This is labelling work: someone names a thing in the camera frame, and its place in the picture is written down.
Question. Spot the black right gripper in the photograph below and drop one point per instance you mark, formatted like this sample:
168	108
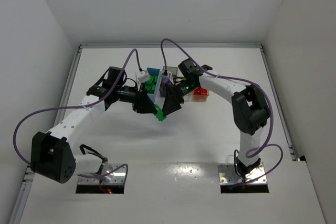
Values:
174	96

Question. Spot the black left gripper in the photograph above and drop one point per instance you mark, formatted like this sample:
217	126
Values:
137	100

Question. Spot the green lego plate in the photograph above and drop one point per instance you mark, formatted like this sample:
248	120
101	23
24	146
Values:
159	113

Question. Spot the red flower lego brick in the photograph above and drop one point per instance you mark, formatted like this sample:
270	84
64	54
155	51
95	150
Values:
201	91

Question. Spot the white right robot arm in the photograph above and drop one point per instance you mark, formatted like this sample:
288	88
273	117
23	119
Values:
250	109

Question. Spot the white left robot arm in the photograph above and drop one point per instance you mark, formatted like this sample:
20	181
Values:
52	153

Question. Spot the blue container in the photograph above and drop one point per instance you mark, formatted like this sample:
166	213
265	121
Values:
154	72

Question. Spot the amber transparent container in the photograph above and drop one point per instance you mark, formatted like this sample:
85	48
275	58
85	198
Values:
200	95

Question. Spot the smoky grey container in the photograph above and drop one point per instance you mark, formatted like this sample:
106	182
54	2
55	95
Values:
162	87

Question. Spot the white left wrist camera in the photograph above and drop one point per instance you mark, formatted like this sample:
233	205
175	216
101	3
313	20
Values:
142	76

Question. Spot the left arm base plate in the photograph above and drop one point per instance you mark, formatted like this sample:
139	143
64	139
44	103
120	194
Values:
111	177

